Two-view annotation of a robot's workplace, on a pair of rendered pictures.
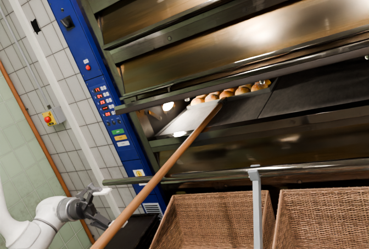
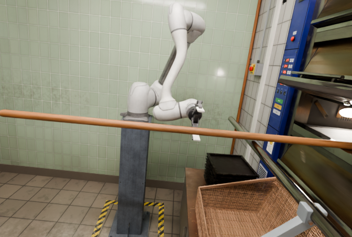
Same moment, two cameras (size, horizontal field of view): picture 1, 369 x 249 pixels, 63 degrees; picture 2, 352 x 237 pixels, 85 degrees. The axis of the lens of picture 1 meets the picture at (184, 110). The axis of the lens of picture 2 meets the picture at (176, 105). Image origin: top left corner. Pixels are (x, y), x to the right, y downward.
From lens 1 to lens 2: 54 cm
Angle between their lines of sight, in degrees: 55
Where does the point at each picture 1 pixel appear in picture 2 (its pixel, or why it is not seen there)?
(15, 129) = (236, 67)
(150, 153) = (288, 133)
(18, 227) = (167, 98)
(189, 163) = (309, 167)
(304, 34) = not seen: outside the picture
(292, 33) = not seen: outside the picture
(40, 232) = (172, 109)
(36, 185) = (224, 104)
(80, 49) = (297, 21)
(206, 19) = not seen: outside the picture
